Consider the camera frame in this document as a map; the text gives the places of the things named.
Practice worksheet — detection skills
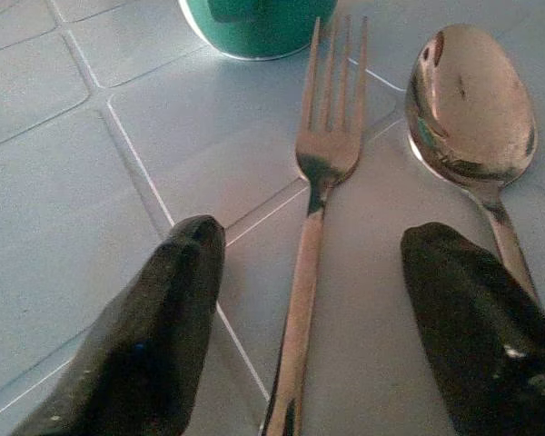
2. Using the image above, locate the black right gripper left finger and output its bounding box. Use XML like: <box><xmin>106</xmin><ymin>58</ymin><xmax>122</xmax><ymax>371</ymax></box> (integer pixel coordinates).
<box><xmin>9</xmin><ymin>214</ymin><xmax>227</xmax><ymax>436</ymax></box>

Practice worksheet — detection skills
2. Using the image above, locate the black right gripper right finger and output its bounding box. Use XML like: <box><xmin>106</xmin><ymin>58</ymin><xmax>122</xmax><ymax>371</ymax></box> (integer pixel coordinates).
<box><xmin>400</xmin><ymin>222</ymin><xmax>545</xmax><ymax>436</ymax></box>

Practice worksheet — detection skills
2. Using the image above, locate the silver metal fork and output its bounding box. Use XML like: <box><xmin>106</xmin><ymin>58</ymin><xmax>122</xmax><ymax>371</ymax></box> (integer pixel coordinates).
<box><xmin>259</xmin><ymin>15</ymin><xmax>370</xmax><ymax>436</ymax></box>

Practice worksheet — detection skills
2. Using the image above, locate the silver metal spoon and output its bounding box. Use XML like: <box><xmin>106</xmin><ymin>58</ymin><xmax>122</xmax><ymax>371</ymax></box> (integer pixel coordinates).
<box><xmin>404</xmin><ymin>23</ymin><xmax>542</xmax><ymax>304</ymax></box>

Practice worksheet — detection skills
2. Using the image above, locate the green cup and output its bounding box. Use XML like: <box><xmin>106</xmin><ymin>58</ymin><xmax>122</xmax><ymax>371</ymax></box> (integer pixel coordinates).
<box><xmin>177</xmin><ymin>0</ymin><xmax>338</xmax><ymax>62</ymax></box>

